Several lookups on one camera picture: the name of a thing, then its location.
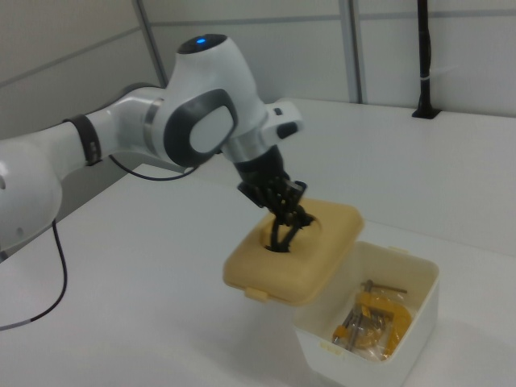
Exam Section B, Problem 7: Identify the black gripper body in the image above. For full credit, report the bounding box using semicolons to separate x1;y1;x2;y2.
232;145;293;191

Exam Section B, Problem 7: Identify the tan tool case lid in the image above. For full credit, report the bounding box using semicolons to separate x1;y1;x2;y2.
223;196;365;309

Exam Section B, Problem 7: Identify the white plastic tool case base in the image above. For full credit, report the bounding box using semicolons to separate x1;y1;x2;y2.
291;240;440;374

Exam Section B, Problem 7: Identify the small yellow clamp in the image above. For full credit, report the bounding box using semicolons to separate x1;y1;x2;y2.
331;306;384;356

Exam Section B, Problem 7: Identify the large yellow C-clamp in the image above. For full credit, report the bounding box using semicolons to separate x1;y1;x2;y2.
354;280;414;360

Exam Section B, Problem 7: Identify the black clamped pole stand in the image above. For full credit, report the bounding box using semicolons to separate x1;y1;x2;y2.
411;0;442;119

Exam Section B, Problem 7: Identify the grey partition post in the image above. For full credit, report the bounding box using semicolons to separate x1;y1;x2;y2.
345;0;367;105
131;0;169;89

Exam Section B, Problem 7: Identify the black strap around arm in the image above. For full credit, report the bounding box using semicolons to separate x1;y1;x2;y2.
63;114;103;167

